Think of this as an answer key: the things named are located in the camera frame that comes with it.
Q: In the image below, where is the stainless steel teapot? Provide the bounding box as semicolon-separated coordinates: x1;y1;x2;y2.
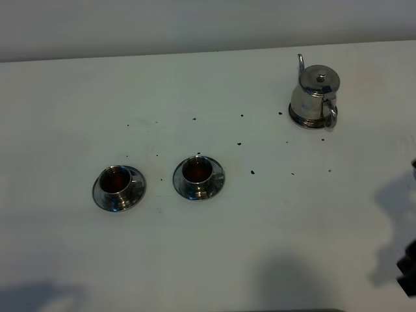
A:
289;54;341;119

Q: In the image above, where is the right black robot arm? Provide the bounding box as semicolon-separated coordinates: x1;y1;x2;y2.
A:
396;240;416;298

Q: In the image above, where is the right stainless steel teacup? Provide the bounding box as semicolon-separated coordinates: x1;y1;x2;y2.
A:
180;155;225;192

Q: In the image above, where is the stainless steel teacup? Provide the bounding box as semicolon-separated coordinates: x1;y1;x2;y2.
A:
180;155;225;192
97;165;134;199

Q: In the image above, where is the left stainless steel teacup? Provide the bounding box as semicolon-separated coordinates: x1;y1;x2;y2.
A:
97;165;134;199

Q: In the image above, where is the steel teapot saucer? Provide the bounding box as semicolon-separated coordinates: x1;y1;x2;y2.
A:
289;103;338;129

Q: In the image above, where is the right steel cup saucer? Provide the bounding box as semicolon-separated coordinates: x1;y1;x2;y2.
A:
172;156;223;201

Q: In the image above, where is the steel cup saucer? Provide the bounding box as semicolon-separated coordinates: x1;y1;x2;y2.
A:
92;166;146;213
172;156;223;201

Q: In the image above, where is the left steel cup saucer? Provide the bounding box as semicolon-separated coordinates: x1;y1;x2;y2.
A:
92;166;146;213

